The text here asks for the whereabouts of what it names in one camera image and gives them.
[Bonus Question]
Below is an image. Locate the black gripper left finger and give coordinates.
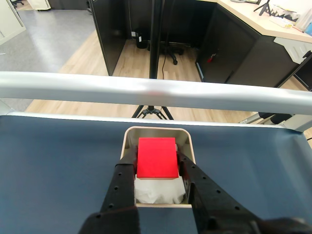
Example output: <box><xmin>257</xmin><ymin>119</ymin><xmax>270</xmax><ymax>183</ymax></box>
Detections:
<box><xmin>78</xmin><ymin>145</ymin><xmax>140</xmax><ymax>234</ymax></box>

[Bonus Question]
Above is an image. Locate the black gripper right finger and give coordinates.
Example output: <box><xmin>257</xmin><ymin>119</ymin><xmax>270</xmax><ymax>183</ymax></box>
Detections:
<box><xmin>177</xmin><ymin>150</ymin><xmax>312</xmax><ymax>234</ymax></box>

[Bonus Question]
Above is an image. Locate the red cube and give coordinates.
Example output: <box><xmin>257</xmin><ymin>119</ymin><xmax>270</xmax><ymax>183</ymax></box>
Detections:
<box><xmin>136</xmin><ymin>137</ymin><xmax>180</xmax><ymax>181</ymax></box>

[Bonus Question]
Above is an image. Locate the square open-top box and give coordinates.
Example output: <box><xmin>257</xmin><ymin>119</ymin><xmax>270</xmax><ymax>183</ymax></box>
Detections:
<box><xmin>120</xmin><ymin>126</ymin><xmax>197</xmax><ymax>209</ymax></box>

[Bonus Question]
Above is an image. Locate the white crumpled tissue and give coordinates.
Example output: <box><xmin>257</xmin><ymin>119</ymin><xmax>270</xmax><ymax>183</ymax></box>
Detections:
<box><xmin>134</xmin><ymin>143</ymin><xmax>187</xmax><ymax>205</ymax></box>

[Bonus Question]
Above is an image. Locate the small black bin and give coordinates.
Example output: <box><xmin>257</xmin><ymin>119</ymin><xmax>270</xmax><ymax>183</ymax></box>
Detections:
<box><xmin>135</xmin><ymin>31</ymin><xmax>149</xmax><ymax>49</ymax></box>

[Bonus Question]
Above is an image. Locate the black cabinet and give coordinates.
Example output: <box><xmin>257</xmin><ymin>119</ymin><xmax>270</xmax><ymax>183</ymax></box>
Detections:
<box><xmin>195</xmin><ymin>2</ymin><xmax>263</xmax><ymax>85</ymax></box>

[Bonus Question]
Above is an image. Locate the black partition panel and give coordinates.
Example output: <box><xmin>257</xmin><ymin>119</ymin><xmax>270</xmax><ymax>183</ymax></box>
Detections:
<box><xmin>91</xmin><ymin>0</ymin><xmax>130</xmax><ymax>77</ymax></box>

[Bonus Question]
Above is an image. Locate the beige desk top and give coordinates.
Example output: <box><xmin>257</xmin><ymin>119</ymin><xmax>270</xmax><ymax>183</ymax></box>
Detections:
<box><xmin>216</xmin><ymin>0</ymin><xmax>312</xmax><ymax>43</ymax></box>

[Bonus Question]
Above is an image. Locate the small black desk tripod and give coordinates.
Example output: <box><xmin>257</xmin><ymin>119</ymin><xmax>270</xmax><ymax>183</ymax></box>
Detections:
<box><xmin>253</xmin><ymin>0</ymin><xmax>275</xmax><ymax>17</ymax></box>

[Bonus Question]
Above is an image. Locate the white storage cabinet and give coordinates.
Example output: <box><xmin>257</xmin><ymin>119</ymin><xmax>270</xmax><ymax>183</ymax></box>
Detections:
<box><xmin>0</xmin><ymin>0</ymin><xmax>27</xmax><ymax>46</ymax></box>

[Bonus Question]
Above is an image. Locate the silver metal table rail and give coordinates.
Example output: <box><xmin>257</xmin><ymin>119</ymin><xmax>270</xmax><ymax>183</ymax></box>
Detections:
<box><xmin>0</xmin><ymin>70</ymin><xmax>312</xmax><ymax>134</ymax></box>

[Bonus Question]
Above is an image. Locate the black camera tripod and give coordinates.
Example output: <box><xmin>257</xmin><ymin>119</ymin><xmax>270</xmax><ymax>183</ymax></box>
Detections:
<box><xmin>131</xmin><ymin>0</ymin><xmax>175</xmax><ymax>121</ymax></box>

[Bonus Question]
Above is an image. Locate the white desk bracket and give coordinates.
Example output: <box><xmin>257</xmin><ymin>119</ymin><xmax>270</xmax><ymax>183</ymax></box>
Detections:
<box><xmin>273</xmin><ymin>36</ymin><xmax>312</xmax><ymax>66</ymax></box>

